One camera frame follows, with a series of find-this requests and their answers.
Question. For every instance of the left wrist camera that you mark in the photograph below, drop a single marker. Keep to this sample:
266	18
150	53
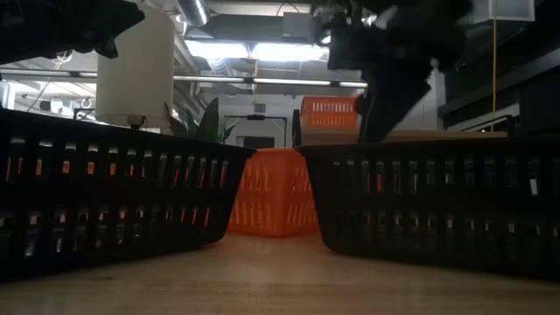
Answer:
108	49

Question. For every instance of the white cylinder lamp wooden base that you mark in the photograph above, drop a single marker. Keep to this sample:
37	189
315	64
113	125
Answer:
135	65

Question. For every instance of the black slotted plastic basket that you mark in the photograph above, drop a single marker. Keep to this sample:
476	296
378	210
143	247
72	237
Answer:
437	245
131	236

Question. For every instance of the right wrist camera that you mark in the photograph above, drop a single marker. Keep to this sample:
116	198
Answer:
345	44

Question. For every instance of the green plant in white pot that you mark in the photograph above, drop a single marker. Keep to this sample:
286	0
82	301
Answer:
210	120

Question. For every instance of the dark storage rack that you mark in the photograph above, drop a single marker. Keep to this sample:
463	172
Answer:
525	96

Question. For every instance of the thin black metal stand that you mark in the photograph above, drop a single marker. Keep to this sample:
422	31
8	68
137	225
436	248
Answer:
256	116

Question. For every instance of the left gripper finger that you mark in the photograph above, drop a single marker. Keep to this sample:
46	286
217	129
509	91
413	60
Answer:
124	19

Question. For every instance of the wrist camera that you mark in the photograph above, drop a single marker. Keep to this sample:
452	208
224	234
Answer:
345	44
108	49

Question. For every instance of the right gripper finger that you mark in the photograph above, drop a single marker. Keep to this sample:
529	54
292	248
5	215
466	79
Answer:
376	109
402	109

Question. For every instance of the wooden shelf with black frame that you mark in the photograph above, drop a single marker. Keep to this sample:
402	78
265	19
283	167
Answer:
332	136

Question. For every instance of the silver ventilation duct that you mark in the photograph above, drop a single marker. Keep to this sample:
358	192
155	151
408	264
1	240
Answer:
192	11

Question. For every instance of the bright ceiling light panel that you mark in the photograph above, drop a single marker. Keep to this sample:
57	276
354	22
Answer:
219	50
289	51

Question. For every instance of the grey horizontal pipe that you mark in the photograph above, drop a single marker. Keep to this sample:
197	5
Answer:
210	79

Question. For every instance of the grey ceiling box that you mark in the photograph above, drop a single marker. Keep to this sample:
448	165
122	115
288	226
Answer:
302	28

